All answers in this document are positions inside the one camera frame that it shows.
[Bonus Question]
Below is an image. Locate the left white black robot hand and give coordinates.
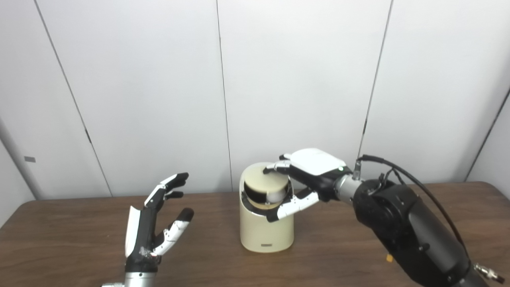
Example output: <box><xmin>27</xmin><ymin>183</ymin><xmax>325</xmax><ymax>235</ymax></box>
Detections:
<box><xmin>125</xmin><ymin>172</ymin><xmax>195</xmax><ymax>273</ymax></box>

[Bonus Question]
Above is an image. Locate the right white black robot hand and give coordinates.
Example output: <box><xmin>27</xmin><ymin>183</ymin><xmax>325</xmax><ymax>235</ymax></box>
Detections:
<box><xmin>263</xmin><ymin>148</ymin><xmax>353</xmax><ymax>223</ymax></box>

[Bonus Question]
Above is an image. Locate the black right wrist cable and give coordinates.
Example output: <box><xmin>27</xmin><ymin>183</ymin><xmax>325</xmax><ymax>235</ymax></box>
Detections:
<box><xmin>353</xmin><ymin>155</ymin><xmax>469</xmax><ymax>256</ymax></box>

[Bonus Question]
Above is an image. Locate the cream-colored bin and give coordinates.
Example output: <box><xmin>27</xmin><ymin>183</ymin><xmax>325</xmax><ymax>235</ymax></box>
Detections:
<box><xmin>239</xmin><ymin>162</ymin><xmax>295</xmax><ymax>253</ymax></box>

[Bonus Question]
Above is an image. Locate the round cream bin lid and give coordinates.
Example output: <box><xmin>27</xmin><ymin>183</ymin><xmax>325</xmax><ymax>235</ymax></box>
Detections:
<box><xmin>244</xmin><ymin>167</ymin><xmax>289</xmax><ymax>199</ymax></box>

